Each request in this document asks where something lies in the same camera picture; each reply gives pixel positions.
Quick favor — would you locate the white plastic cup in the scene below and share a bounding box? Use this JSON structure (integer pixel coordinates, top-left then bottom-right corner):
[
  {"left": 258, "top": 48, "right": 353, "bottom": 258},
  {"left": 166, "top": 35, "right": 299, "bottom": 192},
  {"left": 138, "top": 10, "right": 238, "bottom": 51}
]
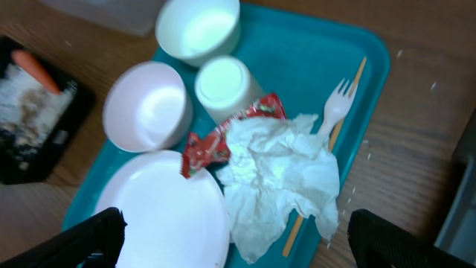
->
[{"left": 195, "top": 56, "right": 266, "bottom": 125}]

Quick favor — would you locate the white plastic fork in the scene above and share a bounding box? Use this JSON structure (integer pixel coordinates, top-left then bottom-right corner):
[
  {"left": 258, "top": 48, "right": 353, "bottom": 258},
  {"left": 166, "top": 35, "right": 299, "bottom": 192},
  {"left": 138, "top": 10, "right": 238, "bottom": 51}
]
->
[{"left": 318, "top": 78, "right": 358, "bottom": 136}]

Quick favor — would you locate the grey dishwasher rack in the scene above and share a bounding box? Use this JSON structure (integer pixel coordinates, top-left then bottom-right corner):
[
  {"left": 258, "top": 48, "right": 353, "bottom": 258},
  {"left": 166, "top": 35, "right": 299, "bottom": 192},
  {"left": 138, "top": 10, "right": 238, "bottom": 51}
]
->
[{"left": 434, "top": 115, "right": 475, "bottom": 265}]

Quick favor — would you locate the red snack wrapper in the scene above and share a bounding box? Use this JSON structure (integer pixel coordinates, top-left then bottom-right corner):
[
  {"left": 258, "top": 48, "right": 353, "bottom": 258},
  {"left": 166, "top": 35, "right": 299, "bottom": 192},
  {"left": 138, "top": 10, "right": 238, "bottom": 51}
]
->
[{"left": 180, "top": 93, "right": 286, "bottom": 179}]

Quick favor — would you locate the large pink plate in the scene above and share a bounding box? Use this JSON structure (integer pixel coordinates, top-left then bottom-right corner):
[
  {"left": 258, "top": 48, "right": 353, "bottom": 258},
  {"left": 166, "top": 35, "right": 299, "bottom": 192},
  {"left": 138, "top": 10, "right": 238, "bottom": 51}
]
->
[{"left": 94, "top": 150, "right": 230, "bottom": 268}]

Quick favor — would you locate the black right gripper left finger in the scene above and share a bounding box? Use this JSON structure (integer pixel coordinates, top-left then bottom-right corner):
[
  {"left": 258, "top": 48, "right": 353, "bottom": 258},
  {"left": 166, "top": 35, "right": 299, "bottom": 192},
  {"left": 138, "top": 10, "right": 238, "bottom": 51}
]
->
[{"left": 1, "top": 207, "right": 127, "bottom": 268}]

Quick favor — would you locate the white bowl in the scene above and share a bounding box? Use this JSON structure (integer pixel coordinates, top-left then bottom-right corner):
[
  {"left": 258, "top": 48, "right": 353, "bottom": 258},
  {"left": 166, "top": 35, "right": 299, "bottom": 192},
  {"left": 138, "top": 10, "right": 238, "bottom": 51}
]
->
[{"left": 155, "top": 0, "right": 241, "bottom": 68}]

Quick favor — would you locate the orange carrot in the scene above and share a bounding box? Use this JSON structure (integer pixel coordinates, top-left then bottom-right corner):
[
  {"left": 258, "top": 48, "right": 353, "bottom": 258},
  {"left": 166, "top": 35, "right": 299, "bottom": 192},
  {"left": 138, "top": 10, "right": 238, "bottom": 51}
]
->
[{"left": 10, "top": 49, "right": 62, "bottom": 95}]

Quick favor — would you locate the teal plastic tray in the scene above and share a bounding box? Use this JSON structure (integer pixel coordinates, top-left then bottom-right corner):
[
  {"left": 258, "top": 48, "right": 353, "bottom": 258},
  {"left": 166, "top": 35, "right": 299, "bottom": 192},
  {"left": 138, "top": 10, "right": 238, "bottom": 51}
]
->
[{"left": 62, "top": 3, "right": 390, "bottom": 268}]

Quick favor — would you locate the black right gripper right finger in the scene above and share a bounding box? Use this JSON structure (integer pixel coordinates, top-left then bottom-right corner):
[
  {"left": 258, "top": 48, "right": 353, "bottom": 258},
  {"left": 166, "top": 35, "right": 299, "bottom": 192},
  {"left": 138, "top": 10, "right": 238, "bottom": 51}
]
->
[{"left": 347, "top": 209, "right": 475, "bottom": 268}]

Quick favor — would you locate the clear plastic bin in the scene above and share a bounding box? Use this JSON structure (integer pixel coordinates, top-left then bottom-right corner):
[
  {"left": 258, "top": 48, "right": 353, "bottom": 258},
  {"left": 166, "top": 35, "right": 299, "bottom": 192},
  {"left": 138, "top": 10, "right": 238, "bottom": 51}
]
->
[{"left": 41, "top": 0, "right": 166, "bottom": 36}]

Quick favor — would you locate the pile of rice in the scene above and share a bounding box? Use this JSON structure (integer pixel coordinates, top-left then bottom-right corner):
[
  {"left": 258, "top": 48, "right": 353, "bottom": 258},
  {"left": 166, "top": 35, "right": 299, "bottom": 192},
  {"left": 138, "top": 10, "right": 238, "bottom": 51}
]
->
[{"left": 1, "top": 64, "right": 77, "bottom": 171}]

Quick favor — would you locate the white napkin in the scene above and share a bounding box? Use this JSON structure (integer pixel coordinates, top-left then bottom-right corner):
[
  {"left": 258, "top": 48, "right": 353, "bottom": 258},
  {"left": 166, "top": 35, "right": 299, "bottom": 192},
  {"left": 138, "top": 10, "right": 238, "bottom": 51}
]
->
[{"left": 216, "top": 114, "right": 340, "bottom": 264}]

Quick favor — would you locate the black food waste tray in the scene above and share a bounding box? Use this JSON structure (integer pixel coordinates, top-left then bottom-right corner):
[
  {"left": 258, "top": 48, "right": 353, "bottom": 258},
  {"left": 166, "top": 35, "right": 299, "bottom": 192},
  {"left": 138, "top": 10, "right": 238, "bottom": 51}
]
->
[{"left": 1, "top": 36, "right": 95, "bottom": 185}]

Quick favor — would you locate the pink bowl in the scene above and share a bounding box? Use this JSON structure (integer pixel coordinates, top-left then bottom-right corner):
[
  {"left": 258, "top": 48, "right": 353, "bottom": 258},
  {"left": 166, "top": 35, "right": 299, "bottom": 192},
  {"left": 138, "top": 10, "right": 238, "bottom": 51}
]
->
[{"left": 103, "top": 61, "right": 193, "bottom": 153}]

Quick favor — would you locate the wooden chopstick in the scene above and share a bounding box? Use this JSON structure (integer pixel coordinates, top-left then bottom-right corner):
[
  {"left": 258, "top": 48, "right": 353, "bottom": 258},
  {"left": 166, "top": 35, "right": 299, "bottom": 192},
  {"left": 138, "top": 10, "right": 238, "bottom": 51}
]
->
[{"left": 281, "top": 56, "right": 368, "bottom": 258}]

